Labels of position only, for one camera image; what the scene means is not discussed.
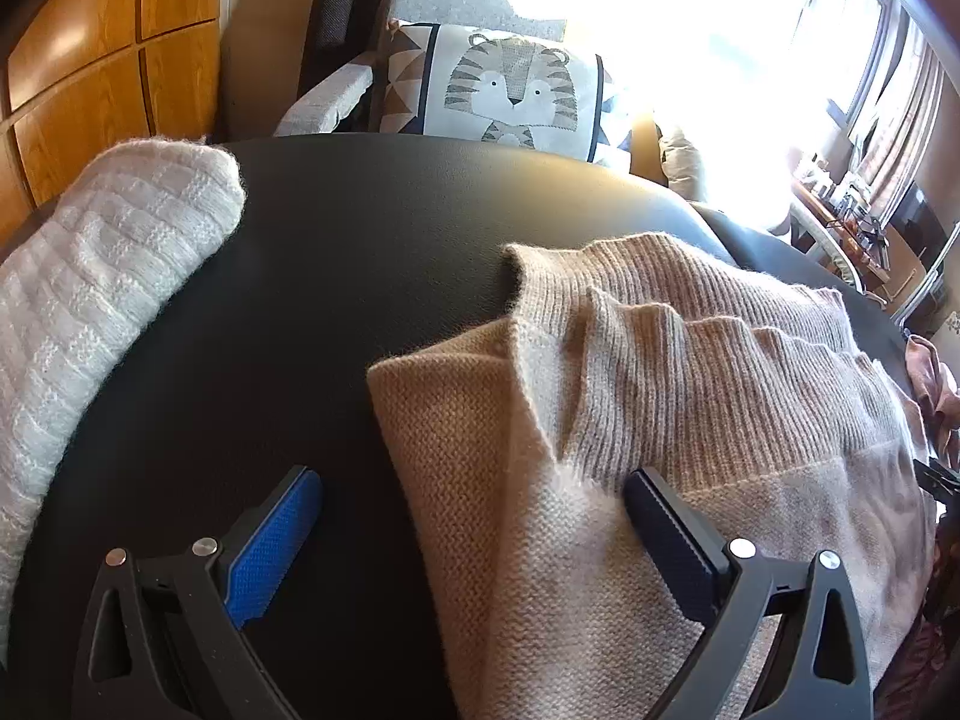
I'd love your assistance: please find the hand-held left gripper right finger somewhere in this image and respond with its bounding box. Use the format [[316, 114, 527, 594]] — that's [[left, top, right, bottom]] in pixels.
[[624, 467, 877, 720]]

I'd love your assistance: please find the deer print cushion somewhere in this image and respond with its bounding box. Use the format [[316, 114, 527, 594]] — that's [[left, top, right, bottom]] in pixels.
[[660, 127, 713, 203]]

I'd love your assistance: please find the white metal stand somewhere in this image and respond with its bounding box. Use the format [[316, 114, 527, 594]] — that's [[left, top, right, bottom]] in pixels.
[[892, 221, 960, 316]]

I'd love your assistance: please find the white knit sweater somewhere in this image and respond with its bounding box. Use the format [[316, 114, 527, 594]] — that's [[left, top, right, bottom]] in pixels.
[[0, 136, 247, 638]]

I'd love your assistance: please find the pink knit sweater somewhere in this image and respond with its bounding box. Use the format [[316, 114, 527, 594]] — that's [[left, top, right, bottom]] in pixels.
[[904, 334, 960, 436]]

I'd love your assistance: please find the barred window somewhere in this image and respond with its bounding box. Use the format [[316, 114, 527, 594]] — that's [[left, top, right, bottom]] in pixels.
[[787, 0, 908, 136]]

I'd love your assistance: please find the beige patterned curtain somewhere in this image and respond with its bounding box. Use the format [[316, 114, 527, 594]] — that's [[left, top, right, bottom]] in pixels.
[[855, 37, 946, 203]]

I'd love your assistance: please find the wooden side table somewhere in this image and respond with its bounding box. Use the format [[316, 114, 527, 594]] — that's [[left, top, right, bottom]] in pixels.
[[791, 184, 897, 271]]

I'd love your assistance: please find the row of glass jars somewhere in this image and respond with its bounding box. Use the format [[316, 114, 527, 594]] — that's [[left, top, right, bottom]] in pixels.
[[802, 157, 878, 218]]

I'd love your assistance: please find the beige knit sweater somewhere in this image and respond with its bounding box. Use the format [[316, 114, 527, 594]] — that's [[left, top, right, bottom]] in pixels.
[[366, 232, 938, 720]]

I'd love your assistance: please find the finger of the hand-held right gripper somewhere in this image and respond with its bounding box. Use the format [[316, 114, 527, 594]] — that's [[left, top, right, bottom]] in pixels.
[[915, 457, 960, 496]]

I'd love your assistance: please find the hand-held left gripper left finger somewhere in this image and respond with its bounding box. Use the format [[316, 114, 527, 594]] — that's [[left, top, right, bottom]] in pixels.
[[71, 465, 325, 720]]

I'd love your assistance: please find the wooden wardrobe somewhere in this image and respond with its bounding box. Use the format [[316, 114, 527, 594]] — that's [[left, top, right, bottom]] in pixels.
[[0, 0, 226, 241]]

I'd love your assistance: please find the black monitor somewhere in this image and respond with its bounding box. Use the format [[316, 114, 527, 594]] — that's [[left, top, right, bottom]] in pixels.
[[892, 180, 947, 271]]

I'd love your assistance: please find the tiger print cushion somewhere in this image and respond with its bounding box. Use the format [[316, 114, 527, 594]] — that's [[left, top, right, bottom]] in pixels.
[[371, 19, 635, 166]]

